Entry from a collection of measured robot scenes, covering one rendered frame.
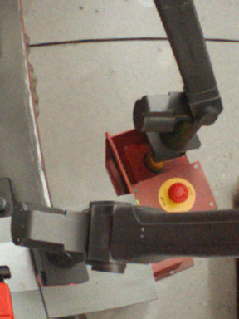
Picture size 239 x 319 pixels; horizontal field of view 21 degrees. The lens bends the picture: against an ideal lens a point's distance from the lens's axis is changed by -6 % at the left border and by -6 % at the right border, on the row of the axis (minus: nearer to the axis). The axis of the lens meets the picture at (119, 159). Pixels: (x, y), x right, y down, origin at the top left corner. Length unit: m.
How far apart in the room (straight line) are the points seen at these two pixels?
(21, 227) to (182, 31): 0.36
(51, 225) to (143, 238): 0.14
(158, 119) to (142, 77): 1.10
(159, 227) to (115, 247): 0.08
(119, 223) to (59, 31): 1.66
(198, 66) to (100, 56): 1.28
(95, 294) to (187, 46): 0.40
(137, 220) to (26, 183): 0.50
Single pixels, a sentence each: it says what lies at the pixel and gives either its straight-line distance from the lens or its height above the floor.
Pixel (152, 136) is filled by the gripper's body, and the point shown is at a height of 0.84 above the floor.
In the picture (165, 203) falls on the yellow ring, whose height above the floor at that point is 0.78.
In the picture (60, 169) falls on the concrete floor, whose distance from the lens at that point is 2.10.
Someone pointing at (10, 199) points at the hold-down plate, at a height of 0.90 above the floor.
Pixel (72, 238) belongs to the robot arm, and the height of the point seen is 1.22.
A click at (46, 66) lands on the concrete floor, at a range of 2.25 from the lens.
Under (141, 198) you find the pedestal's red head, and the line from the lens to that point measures 1.25.
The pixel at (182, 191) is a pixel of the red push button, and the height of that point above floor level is 0.81.
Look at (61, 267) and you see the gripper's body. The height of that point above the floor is 1.10.
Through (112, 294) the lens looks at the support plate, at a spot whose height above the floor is 1.00.
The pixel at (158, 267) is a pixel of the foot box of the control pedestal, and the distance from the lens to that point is 1.90.
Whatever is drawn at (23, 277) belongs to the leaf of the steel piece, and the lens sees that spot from 1.00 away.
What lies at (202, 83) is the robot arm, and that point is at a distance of 1.05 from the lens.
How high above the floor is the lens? 1.98
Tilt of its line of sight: 70 degrees down
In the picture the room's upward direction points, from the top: 5 degrees clockwise
